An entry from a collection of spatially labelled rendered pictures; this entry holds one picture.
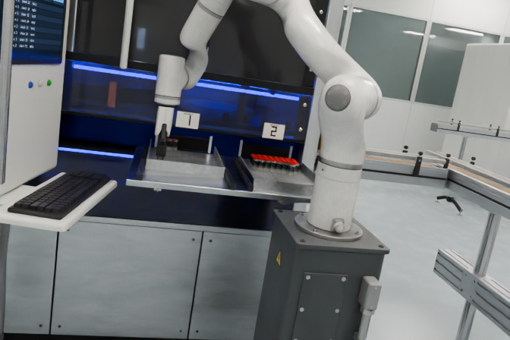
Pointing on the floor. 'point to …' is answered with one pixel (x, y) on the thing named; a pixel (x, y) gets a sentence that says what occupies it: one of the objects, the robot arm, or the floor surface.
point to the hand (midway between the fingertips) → (161, 149)
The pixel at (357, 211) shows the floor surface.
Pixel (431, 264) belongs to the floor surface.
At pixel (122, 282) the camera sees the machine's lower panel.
